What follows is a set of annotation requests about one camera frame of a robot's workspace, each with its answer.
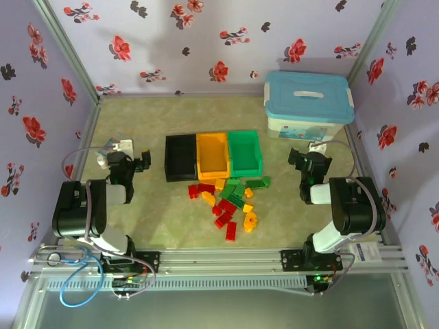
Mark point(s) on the small yellow lego brick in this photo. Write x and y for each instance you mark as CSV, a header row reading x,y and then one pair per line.
x,y
249,192

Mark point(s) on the curved yellow lego piece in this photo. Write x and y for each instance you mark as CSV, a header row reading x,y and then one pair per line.
x,y
208,198

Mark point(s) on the green lego plate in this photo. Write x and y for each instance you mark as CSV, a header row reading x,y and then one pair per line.
x,y
236,200

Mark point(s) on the round yellow lego piece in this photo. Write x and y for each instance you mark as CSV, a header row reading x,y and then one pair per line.
x,y
251,221

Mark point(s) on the small red lego brick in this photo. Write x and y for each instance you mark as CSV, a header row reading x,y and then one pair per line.
x,y
216,209

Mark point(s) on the long red lego brick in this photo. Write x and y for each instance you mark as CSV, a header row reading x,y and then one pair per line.
x,y
231,231

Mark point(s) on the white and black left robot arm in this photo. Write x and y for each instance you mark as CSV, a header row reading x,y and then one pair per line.
x,y
79,209

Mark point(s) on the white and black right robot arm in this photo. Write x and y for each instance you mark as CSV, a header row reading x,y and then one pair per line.
x,y
356,205

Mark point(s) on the small white pill bottle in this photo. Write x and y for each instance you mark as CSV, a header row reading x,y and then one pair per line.
x,y
101,162

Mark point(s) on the printed paper packet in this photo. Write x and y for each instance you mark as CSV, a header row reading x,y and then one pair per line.
x,y
110,145

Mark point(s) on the black plastic bin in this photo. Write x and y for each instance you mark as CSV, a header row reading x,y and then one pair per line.
x,y
180,157

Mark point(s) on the small green lego brick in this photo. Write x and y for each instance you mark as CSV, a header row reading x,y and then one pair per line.
x,y
267,181

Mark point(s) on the long green lego brick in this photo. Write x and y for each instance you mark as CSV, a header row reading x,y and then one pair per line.
x,y
255,184

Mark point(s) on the green plastic bin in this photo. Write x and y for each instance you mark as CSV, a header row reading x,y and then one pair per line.
x,y
243,150

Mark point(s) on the white storage box blue lid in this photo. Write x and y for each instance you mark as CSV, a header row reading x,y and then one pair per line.
x,y
308,92

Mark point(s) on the yellow plastic bin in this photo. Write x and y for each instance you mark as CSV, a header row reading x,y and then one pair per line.
x,y
212,154

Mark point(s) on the white labelled box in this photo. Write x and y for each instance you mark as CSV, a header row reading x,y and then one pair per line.
x,y
365,252

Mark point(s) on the circuit board with green light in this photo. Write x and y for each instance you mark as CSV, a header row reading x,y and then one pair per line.
x,y
320,278

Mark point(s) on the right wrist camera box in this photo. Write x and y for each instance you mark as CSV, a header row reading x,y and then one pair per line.
x,y
317,146

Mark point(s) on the aluminium side rail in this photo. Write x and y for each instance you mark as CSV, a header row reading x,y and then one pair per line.
x,y
353,144
90,123

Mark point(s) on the aluminium back rail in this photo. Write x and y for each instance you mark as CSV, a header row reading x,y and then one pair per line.
x,y
178,95

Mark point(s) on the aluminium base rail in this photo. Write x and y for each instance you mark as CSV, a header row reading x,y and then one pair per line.
x,y
219,260

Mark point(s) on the aluminium frame post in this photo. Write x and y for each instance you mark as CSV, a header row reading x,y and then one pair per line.
x,y
374,37
65,48

